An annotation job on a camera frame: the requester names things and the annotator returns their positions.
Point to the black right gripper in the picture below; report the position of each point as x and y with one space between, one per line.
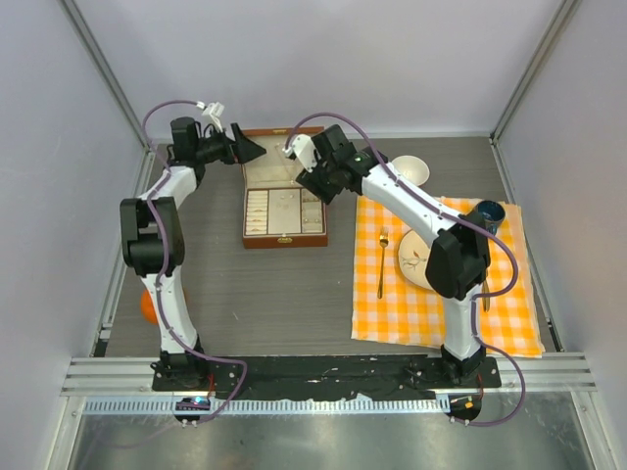
312 183

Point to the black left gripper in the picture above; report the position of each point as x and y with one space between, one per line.
242 150

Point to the brown jewelry box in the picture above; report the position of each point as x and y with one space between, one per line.
275 171

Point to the brown jewelry tray insert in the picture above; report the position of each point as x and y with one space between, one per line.
267 215

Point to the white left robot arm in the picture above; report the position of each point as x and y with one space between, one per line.
153 245

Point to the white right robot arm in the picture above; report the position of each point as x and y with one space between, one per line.
459 256

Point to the gold fork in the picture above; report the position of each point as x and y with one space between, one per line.
383 243

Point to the white ceramic bowl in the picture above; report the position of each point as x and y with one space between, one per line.
412 168

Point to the decorated ceramic plate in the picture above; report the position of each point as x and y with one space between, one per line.
413 255

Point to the yellow checkered cloth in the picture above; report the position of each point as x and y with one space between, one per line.
411 316

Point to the dark blue mug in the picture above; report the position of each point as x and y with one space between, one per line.
493 214

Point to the orange upturned bowl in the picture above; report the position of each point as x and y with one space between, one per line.
147 309

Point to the gold knife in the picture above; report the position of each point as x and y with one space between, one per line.
486 298

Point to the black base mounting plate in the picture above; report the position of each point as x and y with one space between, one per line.
321 377

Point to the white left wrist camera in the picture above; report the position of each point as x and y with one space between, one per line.
211 113

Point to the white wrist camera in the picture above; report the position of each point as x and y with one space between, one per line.
211 113
302 149

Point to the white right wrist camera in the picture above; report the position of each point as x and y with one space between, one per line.
302 149

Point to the white slotted cable duct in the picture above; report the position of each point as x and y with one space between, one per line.
195 406

